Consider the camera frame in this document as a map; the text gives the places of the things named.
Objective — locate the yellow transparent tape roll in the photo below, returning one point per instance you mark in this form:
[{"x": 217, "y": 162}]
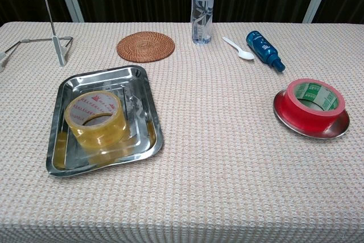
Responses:
[{"x": 98, "y": 137}]

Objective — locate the red tape roll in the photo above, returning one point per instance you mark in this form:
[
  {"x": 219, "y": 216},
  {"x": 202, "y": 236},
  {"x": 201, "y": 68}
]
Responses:
[{"x": 301, "y": 115}]

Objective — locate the rectangular stainless steel tray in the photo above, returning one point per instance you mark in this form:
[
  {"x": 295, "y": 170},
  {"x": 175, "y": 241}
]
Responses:
[{"x": 142, "y": 106}]

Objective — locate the round woven rattan coaster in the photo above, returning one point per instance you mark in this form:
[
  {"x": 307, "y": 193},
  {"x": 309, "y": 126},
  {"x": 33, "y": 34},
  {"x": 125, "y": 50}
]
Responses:
[{"x": 145, "y": 46}]

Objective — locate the beige waffle tablecloth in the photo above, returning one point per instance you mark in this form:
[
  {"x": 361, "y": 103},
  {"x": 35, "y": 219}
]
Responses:
[{"x": 216, "y": 169}]

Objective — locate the white plastic spoon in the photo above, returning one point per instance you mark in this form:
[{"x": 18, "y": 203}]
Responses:
[{"x": 241, "y": 52}]

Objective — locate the clear plastic water bottle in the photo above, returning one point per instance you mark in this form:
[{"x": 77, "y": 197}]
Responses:
[{"x": 202, "y": 12}]

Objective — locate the blue spray bottle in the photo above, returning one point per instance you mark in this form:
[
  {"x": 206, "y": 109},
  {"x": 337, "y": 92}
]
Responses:
[{"x": 263, "y": 49}]

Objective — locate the round stainless steel plate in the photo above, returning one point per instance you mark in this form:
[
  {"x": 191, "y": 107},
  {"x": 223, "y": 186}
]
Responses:
[{"x": 339, "y": 127}]

